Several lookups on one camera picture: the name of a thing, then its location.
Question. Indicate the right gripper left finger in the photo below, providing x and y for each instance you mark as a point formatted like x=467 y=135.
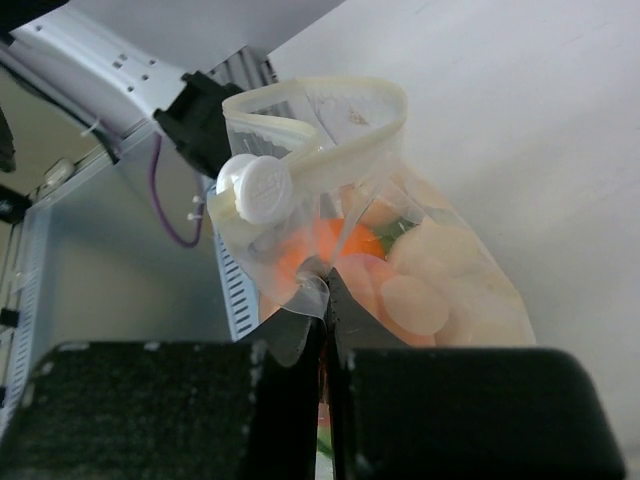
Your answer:
x=175 y=409

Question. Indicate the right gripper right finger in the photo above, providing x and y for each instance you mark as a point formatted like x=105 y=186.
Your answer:
x=400 y=412

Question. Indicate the peach fruit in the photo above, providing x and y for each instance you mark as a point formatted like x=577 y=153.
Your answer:
x=384 y=293

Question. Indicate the green lettuce leaf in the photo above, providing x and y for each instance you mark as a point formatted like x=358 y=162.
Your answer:
x=389 y=234

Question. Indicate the clear zip top bag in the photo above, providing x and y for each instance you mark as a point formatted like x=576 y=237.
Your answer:
x=342 y=140

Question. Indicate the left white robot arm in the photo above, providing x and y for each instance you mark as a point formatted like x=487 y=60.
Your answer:
x=185 y=107

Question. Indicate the white bag zipper slider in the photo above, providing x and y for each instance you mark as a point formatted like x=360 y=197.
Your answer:
x=262 y=186

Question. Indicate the white slotted cable duct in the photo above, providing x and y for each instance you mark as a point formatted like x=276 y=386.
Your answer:
x=72 y=276

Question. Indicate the aluminium mounting rail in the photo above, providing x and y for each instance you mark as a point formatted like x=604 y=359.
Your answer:
x=246 y=68

